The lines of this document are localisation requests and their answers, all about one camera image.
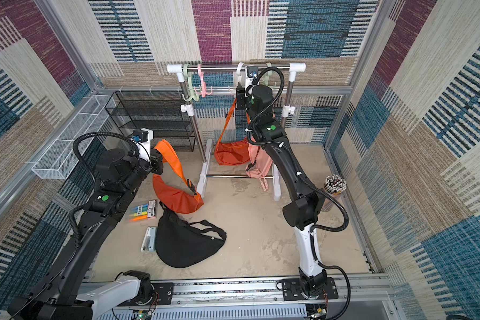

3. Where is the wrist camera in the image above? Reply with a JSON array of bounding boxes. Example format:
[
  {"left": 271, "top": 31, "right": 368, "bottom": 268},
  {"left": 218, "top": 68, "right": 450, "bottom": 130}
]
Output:
[
  {"left": 244, "top": 65, "right": 259, "bottom": 97},
  {"left": 131, "top": 128, "right": 154, "bottom": 162}
]

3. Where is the right green hook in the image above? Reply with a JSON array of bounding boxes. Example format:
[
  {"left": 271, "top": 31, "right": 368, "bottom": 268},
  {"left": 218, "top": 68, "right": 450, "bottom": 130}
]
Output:
[{"left": 260, "top": 71, "right": 273, "bottom": 86}]

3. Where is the orange waist bag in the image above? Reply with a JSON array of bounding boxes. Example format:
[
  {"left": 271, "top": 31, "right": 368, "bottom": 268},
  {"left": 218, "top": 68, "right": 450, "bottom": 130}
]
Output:
[
  {"left": 214, "top": 99, "right": 249, "bottom": 166},
  {"left": 152, "top": 139, "right": 204, "bottom": 214}
]

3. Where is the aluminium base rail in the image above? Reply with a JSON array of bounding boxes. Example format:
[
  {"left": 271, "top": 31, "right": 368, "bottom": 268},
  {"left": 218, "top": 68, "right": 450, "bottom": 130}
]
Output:
[{"left": 77, "top": 274, "right": 406, "bottom": 319}]

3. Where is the white and steel clothes rack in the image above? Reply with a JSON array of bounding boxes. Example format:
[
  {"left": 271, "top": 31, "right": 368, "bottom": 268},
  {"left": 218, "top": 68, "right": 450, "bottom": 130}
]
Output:
[{"left": 166, "top": 63, "right": 307, "bottom": 202}]

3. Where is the black waist bag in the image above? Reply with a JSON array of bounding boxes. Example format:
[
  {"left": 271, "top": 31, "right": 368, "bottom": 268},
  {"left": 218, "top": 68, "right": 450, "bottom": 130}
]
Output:
[{"left": 155, "top": 204, "right": 227, "bottom": 269}]

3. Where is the white hook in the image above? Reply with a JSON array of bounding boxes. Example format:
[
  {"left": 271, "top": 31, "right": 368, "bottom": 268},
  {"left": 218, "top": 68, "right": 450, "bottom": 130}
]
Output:
[{"left": 235, "top": 62, "right": 245, "bottom": 87}]

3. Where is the pink waist bag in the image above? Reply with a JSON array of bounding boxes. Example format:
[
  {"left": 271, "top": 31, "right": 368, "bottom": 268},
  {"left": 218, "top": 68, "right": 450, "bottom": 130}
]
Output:
[{"left": 245, "top": 143, "right": 273, "bottom": 191}]

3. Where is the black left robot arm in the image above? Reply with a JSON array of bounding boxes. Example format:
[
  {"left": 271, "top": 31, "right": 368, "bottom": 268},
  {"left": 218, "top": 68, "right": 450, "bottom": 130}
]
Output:
[{"left": 7, "top": 129, "right": 162, "bottom": 319}]

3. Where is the pack of highlighter markers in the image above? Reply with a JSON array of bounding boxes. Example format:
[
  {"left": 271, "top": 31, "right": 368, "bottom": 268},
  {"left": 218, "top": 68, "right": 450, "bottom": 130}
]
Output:
[{"left": 129, "top": 200, "right": 158, "bottom": 221}]

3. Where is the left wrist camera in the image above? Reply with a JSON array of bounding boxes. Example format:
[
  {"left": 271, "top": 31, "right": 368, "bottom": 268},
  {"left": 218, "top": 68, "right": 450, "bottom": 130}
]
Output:
[{"left": 131, "top": 128, "right": 154, "bottom": 162}]

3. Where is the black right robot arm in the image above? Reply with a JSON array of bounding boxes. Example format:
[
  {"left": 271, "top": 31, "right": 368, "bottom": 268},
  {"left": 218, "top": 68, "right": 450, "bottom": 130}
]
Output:
[{"left": 236, "top": 65, "right": 350, "bottom": 300}]

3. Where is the left green hook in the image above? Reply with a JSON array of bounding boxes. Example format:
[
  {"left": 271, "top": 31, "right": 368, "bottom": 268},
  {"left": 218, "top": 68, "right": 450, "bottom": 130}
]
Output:
[{"left": 182, "top": 63, "right": 200, "bottom": 102}]

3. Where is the black mesh shelf rack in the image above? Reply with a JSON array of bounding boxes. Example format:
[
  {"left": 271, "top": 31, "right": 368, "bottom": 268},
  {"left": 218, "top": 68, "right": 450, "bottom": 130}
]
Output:
[{"left": 105, "top": 91, "right": 196, "bottom": 152}]

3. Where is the cup of coloured pencils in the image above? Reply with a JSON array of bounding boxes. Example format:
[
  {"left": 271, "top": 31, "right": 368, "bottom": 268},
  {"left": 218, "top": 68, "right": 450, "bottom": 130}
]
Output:
[{"left": 321, "top": 174, "right": 347, "bottom": 212}]

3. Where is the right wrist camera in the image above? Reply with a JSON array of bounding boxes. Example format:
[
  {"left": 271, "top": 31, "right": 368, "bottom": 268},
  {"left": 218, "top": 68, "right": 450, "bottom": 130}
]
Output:
[{"left": 244, "top": 65, "right": 259, "bottom": 97}]

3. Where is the pink hook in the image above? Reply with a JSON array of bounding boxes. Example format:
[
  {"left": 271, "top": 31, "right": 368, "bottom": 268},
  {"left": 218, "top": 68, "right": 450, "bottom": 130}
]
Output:
[{"left": 197, "top": 63, "right": 213, "bottom": 98}]

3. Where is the white wire wall basket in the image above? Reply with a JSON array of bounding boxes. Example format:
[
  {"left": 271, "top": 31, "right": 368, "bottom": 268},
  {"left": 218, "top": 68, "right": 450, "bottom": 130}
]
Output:
[{"left": 31, "top": 95, "right": 110, "bottom": 180}]

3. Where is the green hook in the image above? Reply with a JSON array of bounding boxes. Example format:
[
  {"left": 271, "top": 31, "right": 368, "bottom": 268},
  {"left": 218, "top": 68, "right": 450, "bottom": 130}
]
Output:
[
  {"left": 182, "top": 63, "right": 200, "bottom": 102},
  {"left": 260, "top": 71, "right": 273, "bottom": 86}
]

